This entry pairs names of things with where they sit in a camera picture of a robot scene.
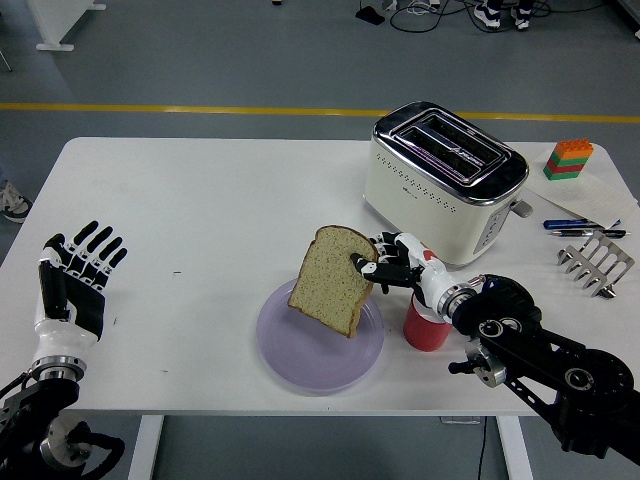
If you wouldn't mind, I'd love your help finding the cream and chrome toaster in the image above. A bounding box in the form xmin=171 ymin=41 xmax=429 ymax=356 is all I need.
xmin=362 ymin=101 xmax=535 ymax=271

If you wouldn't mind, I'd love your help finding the black floor cable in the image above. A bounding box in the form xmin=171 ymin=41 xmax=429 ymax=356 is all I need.
xmin=388 ymin=0 xmax=606 ymax=35

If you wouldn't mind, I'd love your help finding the red enamel mug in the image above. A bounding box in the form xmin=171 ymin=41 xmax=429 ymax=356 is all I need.
xmin=402 ymin=292 xmax=452 ymax=354

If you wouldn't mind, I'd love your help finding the brown bread slice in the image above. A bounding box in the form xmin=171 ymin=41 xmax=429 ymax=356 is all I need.
xmin=287 ymin=224 xmax=380 ymax=340

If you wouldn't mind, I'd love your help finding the person's grey white sneaker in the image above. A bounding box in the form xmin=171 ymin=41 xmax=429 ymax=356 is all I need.
xmin=0 ymin=179 xmax=35 ymax=224

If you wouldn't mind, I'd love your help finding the black foot pedal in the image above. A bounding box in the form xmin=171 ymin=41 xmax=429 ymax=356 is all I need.
xmin=354 ymin=5 xmax=386 ymax=25

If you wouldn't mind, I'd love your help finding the white paper sheet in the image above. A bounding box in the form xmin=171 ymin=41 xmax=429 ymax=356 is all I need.
xmin=527 ymin=162 xmax=640 ymax=227

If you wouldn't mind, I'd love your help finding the blue pen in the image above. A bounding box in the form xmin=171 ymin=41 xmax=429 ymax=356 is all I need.
xmin=542 ymin=217 xmax=621 ymax=231

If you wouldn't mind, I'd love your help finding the white table leg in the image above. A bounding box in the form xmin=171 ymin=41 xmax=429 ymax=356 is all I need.
xmin=495 ymin=414 xmax=535 ymax=480
xmin=127 ymin=414 xmax=166 ymax=480

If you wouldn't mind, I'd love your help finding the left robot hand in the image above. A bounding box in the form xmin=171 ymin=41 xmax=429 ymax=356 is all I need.
xmin=32 ymin=220 xmax=129 ymax=360

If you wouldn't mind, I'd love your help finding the thin black hanging cable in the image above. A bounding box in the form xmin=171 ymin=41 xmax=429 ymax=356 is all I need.
xmin=472 ymin=417 xmax=489 ymax=480

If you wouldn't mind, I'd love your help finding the purple plastic plate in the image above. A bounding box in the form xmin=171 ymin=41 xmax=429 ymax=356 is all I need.
xmin=255 ymin=278 xmax=386 ymax=397

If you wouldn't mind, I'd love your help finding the black pen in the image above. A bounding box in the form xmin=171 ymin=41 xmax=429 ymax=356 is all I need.
xmin=548 ymin=228 xmax=628 ymax=239

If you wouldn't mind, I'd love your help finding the silver metal toast rack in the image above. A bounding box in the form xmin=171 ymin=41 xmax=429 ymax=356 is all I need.
xmin=555 ymin=234 xmax=635 ymax=300

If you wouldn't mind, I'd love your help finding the white furniture base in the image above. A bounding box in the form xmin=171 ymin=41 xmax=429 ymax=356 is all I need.
xmin=27 ymin=0 xmax=107 ymax=52

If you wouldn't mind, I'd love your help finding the orange green red block stack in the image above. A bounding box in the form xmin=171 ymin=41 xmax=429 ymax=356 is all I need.
xmin=542 ymin=137 xmax=595 ymax=181

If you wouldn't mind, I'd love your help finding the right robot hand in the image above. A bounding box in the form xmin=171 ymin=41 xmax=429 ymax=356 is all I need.
xmin=349 ymin=230 xmax=455 ymax=315

